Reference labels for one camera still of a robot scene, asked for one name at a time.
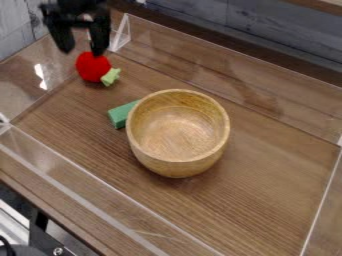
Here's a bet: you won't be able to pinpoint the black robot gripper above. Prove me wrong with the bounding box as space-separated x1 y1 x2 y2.
38 0 110 56

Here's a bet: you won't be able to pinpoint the red plush tomato toy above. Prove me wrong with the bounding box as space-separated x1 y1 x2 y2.
74 52 121 87

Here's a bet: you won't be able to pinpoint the green rectangular block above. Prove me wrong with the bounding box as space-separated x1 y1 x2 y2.
108 101 137 129

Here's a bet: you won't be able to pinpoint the round wooden bowl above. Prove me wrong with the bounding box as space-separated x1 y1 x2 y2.
125 89 230 178

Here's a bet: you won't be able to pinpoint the clear acrylic tray walls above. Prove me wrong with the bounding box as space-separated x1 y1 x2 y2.
0 15 342 256

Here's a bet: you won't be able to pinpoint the clear acrylic corner bracket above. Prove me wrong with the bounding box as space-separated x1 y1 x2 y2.
84 12 132 53

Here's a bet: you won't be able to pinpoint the black metal table frame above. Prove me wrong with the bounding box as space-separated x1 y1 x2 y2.
0 181 90 256

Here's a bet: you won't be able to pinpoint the black cable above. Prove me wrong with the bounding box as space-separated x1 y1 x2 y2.
0 235 21 256

